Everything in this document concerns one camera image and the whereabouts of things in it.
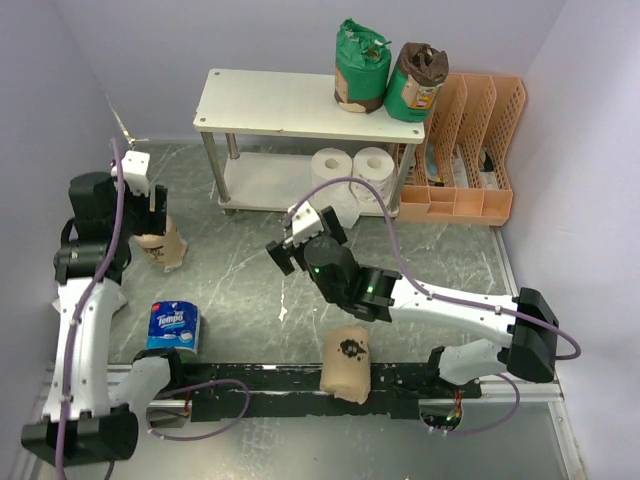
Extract beige roll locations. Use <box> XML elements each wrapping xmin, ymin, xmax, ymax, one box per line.
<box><xmin>133</xmin><ymin>215</ymin><xmax>188</xmax><ymax>273</ymax></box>

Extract plain white toilet roll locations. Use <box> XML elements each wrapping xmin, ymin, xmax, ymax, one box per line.
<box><xmin>309</xmin><ymin>148</ymin><xmax>360</xmax><ymax>229</ymax></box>

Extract white roll pink dots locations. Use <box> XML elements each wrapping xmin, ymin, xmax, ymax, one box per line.
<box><xmin>353</xmin><ymin>147</ymin><xmax>395</xmax><ymax>202</ymax></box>

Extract beige roll cloud print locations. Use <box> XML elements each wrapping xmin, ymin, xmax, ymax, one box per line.
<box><xmin>320</xmin><ymin>325</ymin><xmax>371</xmax><ymax>405</ymax></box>

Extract green brown roll orange label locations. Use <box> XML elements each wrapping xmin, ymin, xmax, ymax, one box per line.
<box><xmin>384</xmin><ymin>42</ymin><xmax>449</xmax><ymax>123</ymax></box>

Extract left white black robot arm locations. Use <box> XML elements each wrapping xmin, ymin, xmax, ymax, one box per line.
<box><xmin>21</xmin><ymin>172</ymin><xmax>187</xmax><ymax>470</ymax></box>

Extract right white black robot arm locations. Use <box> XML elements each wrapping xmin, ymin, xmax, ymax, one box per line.
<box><xmin>266</xmin><ymin>203</ymin><xmax>559</xmax><ymax>398</ymax></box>

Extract white two-tier shelf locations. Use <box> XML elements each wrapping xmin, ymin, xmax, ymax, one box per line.
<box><xmin>193</xmin><ymin>69</ymin><xmax>426</xmax><ymax>216</ymax></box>

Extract blue Tempo wrapped roll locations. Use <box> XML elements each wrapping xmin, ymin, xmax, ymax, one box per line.
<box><xmin>146</xmin><ymin>300</ymin><xmax>201</xmax><ymax>355</ymax></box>

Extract orange plastic file organizer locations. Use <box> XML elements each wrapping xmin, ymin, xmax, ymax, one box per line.
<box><xmin>397</xmin><ymin>73</ymin><xmax>526</xmax><ymax>227</ymax></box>

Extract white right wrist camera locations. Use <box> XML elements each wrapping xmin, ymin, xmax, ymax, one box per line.
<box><xmin>283</xmin><ymin>201</ymin><xmax>324</xmax><ymax>247</ymax></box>

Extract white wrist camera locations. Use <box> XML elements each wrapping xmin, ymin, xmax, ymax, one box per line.
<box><xmin>283</xmin><ymin>201</ymin><xmax>324</xmax><ymax>247</ymax></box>
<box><xmin>121</xmin><ymin>150</ymin><xmax>151</xmax><ymax>197</ymax></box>

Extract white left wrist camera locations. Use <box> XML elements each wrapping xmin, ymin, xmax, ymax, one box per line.
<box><xmin>121</xmin><ymin>150</ymin><xmax>151</xmax><ymax>197</ymax></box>

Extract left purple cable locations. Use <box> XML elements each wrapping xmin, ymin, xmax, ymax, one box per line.
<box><xmin>53</xmin><ymin>138</ymin><xmax>251</xmax><ymax>480</ymax></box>

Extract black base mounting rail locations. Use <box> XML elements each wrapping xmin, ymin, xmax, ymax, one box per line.
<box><xmin>183</xmin><ymin>362</ymin><xmax>481</xmax><ymax>422</ymax></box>

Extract aluminium frame rail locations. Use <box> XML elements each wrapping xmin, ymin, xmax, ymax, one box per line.
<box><xmin>31</xmin><ymin>361</ymin><xmax>565</xmax><ymax>420</ymax></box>

